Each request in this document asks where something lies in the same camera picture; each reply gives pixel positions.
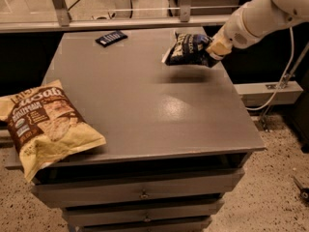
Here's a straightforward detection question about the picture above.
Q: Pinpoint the blue Kettle chip bag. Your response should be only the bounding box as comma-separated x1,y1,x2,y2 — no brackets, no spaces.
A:
162,32,223,68

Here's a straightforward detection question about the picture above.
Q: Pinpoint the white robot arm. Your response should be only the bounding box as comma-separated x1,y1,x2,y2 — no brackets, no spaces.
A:
207,0,309,60

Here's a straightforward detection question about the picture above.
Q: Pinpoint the dark blue rxbar wrapper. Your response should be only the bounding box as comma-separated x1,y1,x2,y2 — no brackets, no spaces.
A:
95,30,127,47

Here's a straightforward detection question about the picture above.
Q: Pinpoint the yellow brown chip bag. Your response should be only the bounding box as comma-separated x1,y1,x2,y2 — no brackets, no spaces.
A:
0,80,106,182

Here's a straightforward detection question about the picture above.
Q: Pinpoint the grey floor box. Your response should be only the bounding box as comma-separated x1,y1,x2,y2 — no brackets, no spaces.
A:
234,81,303,107

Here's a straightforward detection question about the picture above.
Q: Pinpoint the grey drawer cabinet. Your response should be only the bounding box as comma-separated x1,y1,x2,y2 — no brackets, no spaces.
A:
4,27,267,232

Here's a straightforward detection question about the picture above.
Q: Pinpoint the top grey drawer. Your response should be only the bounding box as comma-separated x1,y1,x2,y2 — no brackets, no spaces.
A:
32,168,244,208

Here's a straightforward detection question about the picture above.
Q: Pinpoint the grey drawer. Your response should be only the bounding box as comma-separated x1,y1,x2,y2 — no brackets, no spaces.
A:
80,217,211,232
64,198,224,226
32,168,244,208

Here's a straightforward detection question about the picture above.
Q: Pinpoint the black caster wheel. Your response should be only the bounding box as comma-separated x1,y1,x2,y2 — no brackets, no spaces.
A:
294,176,309,202

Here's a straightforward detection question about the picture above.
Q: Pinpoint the bottom grey drawer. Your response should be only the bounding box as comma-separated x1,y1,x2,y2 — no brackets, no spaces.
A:
80,217,211,232

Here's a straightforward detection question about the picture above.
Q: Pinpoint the middle grey drawer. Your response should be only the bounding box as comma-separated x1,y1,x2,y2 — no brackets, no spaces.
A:
64,198,224,226

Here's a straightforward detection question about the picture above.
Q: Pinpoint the white cable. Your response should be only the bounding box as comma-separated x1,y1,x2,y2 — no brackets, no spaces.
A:
245,26,295,112

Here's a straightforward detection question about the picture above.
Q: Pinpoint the metal railing frame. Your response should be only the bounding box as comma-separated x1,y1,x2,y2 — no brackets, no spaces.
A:
0,0,240,33

